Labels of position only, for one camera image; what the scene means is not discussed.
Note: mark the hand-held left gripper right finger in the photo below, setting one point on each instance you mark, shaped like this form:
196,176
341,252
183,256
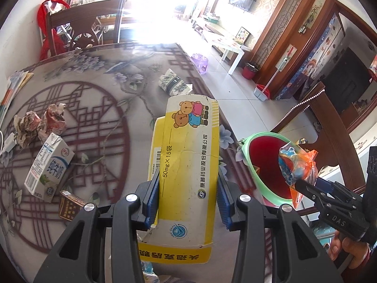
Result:
224,209

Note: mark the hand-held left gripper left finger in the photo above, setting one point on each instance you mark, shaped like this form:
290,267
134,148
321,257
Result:
151,200

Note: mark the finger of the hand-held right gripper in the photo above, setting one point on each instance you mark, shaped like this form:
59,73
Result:
326,186
306,188

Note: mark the orange blue snack wrapper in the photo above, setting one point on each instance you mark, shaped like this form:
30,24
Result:
294,165

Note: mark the green rimmed red trash bin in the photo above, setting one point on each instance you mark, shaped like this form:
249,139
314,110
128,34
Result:
265,165

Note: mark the yellow bear print box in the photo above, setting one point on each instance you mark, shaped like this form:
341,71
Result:
182,153

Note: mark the grey printed paper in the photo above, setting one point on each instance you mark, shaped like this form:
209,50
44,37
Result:
28,126

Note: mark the person's right hand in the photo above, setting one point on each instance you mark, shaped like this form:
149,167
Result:
343,247

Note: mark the blue printed packet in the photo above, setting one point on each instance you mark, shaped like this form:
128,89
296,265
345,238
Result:
150,269

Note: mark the small brown box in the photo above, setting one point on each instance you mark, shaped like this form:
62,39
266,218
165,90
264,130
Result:
69,207

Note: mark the grey red dustpan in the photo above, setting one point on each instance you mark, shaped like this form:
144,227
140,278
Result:
261,92

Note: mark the green white milk carton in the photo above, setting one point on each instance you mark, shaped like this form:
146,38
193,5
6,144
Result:
47,171

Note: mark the red mop with bucket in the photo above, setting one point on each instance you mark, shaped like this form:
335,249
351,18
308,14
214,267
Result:
275,75

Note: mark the crumpled blue white wrapper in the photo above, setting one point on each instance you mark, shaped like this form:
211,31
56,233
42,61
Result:
173,84

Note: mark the cartoon printed door curtain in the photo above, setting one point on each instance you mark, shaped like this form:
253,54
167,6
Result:
312,64

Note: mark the crumpled red printed paper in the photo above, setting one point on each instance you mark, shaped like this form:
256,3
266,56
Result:
54,121

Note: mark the small red waste bin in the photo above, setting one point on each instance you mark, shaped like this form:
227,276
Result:
249,72

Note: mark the floral hanging scroll picture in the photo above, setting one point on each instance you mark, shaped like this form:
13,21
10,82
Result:
287,57
312,14

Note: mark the purple plastic stool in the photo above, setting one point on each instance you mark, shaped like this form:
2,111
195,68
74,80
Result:
200,62

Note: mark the framed geometric picture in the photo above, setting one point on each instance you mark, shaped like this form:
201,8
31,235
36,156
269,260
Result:
243,35

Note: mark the small white table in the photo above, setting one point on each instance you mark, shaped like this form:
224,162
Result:
226,42

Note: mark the stack of magazines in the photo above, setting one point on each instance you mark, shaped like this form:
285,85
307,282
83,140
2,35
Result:
14,88

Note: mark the low television cabinet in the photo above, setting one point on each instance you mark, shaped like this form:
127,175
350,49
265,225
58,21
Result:
212,28

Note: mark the red cloth bag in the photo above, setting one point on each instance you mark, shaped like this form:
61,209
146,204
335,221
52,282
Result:
45,44

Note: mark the wooden chair with round carving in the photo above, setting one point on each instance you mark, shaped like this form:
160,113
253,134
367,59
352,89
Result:
85,10

